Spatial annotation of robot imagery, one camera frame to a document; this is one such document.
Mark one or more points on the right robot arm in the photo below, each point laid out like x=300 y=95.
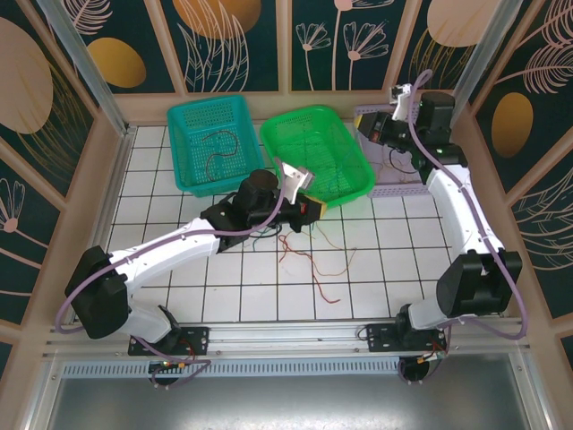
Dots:
x=461 y=210

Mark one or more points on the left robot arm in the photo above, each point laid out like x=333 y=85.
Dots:
x=170 y=244

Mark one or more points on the teal plastic basket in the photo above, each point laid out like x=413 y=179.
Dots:
x=250 y=134

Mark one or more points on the green plastic basket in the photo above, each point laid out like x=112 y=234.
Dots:
x=313 y=148

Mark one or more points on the lavender plastic basket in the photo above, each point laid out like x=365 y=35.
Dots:
x=394 y=191

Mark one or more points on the yellow power connector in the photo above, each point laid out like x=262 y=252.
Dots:
x=180 y=366
x=425 y=359

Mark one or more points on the grey metal sheet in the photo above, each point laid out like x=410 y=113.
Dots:
x=286 y=403

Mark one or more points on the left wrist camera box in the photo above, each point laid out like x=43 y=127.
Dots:
x=304 y=175

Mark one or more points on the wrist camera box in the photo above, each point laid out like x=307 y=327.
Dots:
x=304 y=175
x=400 y=92

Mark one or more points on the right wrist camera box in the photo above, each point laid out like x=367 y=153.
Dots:
x=400 y=92

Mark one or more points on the aluminium corner post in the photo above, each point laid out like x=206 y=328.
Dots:
x=488 y=45
x=94 y=76

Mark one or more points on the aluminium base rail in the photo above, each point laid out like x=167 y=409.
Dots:
x=286 y=336

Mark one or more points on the aluminium side rail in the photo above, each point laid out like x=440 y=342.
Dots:
x=115 y=179

